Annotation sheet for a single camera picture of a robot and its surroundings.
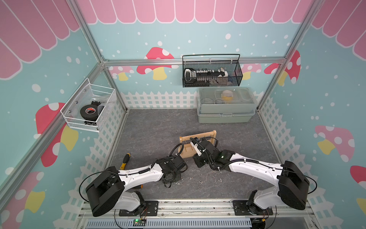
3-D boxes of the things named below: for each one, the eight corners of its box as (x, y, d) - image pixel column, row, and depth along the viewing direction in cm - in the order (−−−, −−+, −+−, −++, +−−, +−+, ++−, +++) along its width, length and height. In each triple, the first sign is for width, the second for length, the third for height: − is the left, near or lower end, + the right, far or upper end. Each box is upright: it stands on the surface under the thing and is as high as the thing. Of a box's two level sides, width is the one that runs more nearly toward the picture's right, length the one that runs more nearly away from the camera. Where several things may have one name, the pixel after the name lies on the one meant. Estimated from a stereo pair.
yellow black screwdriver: (121, 169, 90) (120, 167, 88) (126, 154, 97) (124, 152, 95) (126, 169, 90) (125, 167, 88) (131, 154, 97) (129, 152, 95)
